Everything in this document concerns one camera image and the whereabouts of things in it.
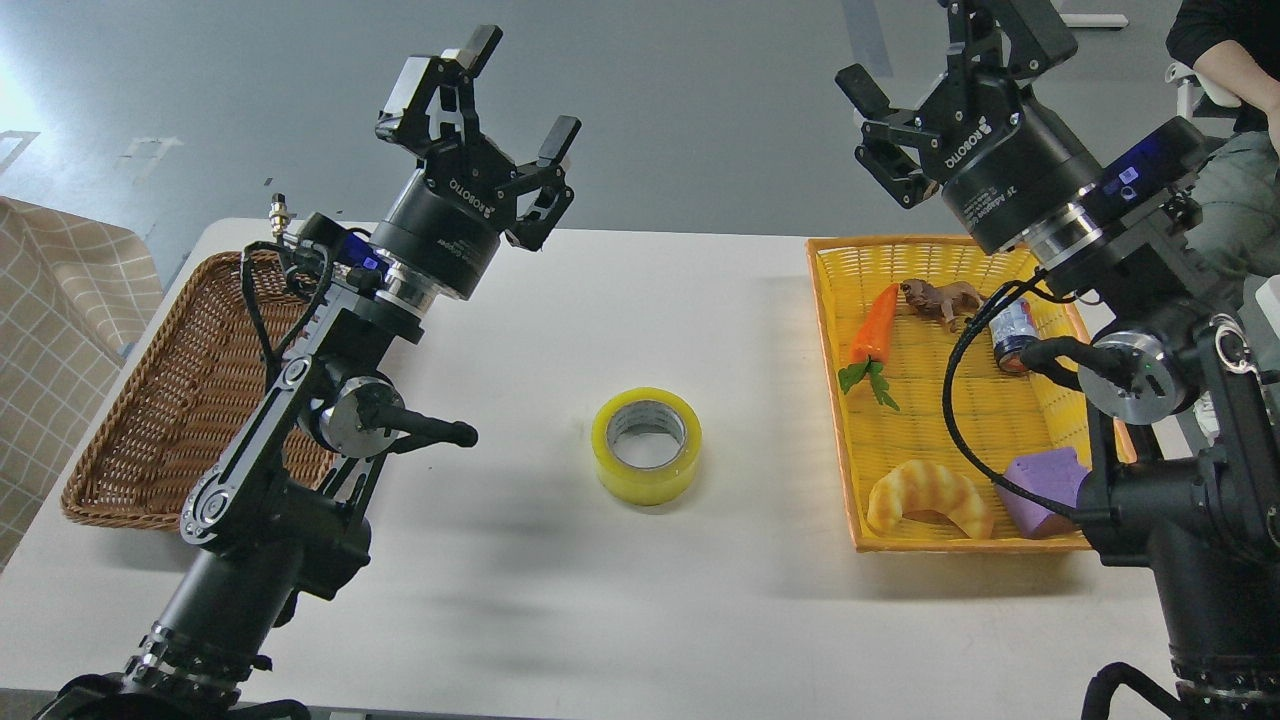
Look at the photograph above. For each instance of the orange toy carrot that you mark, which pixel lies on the orange toy carrot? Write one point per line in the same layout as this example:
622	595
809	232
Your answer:
870	349

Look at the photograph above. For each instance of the white office chair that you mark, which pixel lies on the white office chair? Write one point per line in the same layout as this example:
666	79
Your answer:
1200	97

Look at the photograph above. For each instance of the small blue white can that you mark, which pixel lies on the small blue white can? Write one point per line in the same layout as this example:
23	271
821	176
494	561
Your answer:
1013	330

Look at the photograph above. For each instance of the seated person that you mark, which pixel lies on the seated person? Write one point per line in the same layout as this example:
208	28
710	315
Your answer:
1235	44

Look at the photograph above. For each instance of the yellow plastic basket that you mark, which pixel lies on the yellow plastic basket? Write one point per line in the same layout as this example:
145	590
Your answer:
1001	416

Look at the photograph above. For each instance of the yellow packing tape roll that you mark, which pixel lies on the yellow packing tape roll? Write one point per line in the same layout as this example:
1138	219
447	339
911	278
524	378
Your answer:
646	444

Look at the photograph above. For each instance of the toy croissant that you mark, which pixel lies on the toy croissant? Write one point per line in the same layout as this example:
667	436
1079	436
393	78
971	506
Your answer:
923	486

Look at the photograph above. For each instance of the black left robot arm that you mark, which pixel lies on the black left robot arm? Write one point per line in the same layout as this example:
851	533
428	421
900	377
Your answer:
282	512

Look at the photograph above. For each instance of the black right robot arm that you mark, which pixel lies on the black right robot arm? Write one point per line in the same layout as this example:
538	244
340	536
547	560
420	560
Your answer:
1184	456

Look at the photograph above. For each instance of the white monitor stand base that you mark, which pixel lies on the white monitor stand base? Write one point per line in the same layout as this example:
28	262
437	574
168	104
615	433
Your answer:
1102	21

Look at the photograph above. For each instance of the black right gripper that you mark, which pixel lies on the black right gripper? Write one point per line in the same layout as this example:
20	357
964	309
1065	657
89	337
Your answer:
1002	159

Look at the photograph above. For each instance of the brown toy animal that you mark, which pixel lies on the brown toy animal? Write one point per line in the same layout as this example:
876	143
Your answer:
946	303

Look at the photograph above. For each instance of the beige checkered cloth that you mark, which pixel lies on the beige checkered cloth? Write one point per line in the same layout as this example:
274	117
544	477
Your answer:
75	295

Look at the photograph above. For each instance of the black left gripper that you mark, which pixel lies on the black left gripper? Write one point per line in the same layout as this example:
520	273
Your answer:
446	222

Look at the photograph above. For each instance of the brown wicker basket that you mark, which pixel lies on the brown wicker basket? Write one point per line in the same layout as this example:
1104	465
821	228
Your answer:
197	382

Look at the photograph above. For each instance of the purple foam block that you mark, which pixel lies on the purple foam block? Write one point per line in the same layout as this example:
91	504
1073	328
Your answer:
1054	474

